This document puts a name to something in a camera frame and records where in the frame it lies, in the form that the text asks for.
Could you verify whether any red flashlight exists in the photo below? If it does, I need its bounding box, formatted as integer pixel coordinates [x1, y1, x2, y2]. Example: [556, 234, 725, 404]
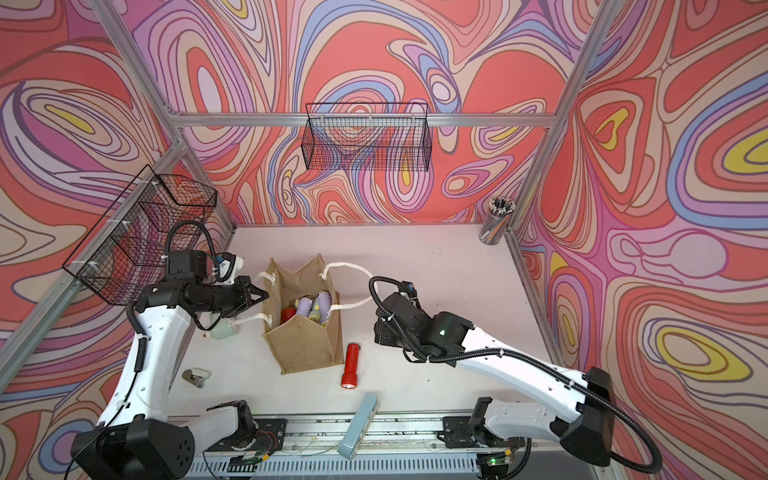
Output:
[340, 343, 361, 390]
[280, 307, 297, 324]

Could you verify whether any brown burlap tote bag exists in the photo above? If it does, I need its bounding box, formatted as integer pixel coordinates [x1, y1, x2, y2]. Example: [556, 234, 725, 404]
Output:
[230, 255, 372, 374]

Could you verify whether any purple flashlight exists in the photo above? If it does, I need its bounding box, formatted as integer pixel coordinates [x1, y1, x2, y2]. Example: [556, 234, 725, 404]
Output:
[295, 297, 313, 318]
[316, 291, 332, 324]

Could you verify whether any green flashlight row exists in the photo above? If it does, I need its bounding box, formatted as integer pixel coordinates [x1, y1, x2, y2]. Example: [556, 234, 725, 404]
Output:
[308, 307, 322, 324]

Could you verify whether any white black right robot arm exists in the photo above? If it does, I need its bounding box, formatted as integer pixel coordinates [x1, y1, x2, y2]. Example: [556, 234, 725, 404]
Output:
[368, 276, 663, 475]

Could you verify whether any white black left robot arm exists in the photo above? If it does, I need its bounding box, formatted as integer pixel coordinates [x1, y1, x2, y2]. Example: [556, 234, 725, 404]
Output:
[71, 220, 269, 479]

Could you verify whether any pale green small object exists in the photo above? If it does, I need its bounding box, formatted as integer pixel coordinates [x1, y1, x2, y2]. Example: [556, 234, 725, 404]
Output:
[208, 320, 239, 340]

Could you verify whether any small grey metal object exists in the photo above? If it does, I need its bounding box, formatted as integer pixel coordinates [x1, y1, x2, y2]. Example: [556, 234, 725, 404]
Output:
[182, 368, 211, 388]

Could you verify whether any grey blue rectangular block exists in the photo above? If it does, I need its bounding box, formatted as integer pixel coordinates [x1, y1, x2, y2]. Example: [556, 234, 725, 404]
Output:
[337, 392, 380, 460]

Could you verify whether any silver metal pen cup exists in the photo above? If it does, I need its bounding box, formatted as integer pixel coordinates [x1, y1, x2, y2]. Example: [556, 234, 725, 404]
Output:
[479, 197, 516, 245]

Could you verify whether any black wire basket left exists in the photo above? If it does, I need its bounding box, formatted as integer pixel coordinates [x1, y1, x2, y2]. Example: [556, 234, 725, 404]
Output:
[62, 166, 218, 306]

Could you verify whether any black wire basket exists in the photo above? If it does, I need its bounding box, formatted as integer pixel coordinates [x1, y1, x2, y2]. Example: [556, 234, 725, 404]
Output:
[301, 101, 433, 173]
[62, 166, 218, 306]

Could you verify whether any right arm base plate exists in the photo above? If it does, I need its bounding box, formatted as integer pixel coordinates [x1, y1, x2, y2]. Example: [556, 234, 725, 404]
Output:
[436, 416, 527, 451]

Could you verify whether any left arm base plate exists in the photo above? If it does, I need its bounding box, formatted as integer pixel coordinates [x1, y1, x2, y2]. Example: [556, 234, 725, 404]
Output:
[229, 418, 288, 453]

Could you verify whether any black wire basket back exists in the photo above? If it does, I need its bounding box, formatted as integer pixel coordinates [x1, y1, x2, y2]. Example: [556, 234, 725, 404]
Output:
[301, 101, 433, 173]

